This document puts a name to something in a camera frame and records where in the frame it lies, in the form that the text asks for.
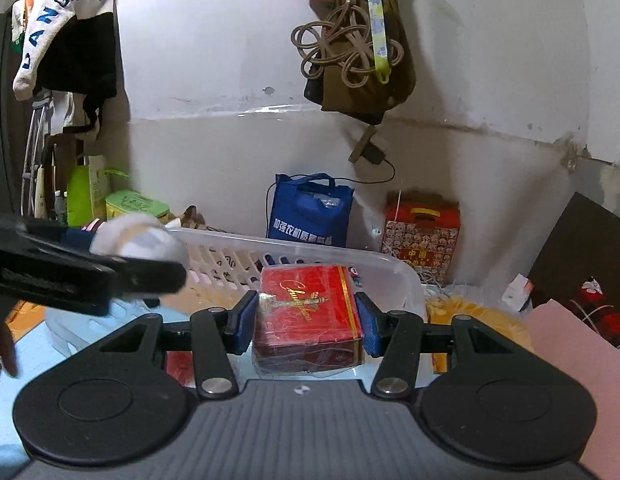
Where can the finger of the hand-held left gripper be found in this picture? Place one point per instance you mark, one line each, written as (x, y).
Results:
(145, 274)
(65, 236)

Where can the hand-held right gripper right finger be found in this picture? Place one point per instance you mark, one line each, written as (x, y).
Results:
(367, 331)

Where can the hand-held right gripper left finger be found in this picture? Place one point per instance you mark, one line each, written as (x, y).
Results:
(246, 322)

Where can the white sock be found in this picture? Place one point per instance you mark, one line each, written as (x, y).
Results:
(140, 240)

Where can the white plastic basket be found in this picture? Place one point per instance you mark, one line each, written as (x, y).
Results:
(300, 255)

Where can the person's left hand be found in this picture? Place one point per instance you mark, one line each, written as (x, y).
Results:
(4, 342)

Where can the green paper bag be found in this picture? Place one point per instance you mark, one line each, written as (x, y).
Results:
(81, 195)

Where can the green box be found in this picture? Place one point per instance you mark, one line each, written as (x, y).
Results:
(135, 205)

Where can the small red packet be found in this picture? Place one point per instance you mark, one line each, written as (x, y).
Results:
(179, 367)

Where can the metal crutch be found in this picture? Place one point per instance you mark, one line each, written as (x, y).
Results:
(35, 150)

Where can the red patterned gift box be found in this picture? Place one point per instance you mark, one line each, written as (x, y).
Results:
(422, 237)

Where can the yellow plastic bag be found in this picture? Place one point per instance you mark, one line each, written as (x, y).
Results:
(480, 310)

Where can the blue tote bag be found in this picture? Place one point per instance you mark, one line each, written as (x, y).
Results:
(310, 215)

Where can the small white box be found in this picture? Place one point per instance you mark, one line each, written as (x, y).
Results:
(517, 291)

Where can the black power adapter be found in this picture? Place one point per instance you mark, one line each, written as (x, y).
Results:
(372, 152)

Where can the white and black garment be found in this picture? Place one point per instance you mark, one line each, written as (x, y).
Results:
(65, 15)

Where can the dark flowered blanket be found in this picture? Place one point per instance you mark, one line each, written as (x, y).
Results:
(585, 260)

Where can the pink sheet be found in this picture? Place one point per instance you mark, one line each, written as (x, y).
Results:
(595, 375)

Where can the olive hanging bag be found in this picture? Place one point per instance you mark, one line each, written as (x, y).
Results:
(395, 85)

